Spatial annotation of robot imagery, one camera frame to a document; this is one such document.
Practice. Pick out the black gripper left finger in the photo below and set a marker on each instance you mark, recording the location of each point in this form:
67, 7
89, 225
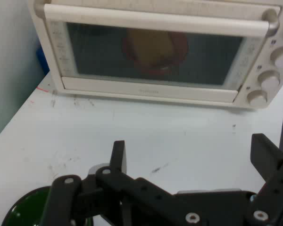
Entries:
132, 188

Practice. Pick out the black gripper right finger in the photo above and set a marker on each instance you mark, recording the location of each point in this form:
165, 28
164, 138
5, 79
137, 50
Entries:
271, 164

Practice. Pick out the cream glass oven door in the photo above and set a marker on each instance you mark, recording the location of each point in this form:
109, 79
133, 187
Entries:
143, 21

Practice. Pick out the dark green round plate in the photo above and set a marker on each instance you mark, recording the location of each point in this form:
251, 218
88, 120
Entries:
26, 207

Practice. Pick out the yellow-brown bread slice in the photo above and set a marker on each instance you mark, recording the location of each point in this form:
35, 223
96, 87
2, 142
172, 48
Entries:
148, 47

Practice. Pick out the red round plate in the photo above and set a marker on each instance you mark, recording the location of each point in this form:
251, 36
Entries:
179, 51

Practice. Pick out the blue object behind oven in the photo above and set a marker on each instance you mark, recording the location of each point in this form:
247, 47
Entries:
43, 61

